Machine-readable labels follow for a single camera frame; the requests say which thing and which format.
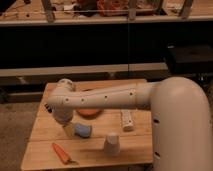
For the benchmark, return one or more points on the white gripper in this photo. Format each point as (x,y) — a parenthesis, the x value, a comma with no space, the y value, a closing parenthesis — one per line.
(69,130)

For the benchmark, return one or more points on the orange pepper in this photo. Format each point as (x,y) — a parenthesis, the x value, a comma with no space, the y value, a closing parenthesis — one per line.
(63,156)

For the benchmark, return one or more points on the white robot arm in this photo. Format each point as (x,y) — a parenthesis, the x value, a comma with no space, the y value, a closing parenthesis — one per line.
(182,127)

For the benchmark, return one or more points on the orange ceramic bowl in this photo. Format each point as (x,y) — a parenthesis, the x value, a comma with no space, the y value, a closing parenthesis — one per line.
(87,113)

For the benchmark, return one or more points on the blue sponge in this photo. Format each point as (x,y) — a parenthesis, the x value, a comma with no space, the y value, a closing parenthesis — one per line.
(84,131)

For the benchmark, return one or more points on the black striped box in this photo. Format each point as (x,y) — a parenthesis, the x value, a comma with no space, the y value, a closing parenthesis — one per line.
(48,108)

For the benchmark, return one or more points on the wooden table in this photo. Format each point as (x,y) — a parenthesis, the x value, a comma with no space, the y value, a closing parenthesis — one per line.
(136,145)

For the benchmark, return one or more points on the white paper cup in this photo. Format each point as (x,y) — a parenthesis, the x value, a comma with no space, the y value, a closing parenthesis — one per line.
(112,144)

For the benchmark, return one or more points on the white tube bottle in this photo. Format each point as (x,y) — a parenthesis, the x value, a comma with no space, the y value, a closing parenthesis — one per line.
(127,122)

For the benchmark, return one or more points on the black box on right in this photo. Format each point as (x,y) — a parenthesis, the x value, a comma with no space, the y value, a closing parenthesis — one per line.
(190,59)

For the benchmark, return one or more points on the long shelf rail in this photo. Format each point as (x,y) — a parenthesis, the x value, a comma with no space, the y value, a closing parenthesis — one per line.
(20,72)

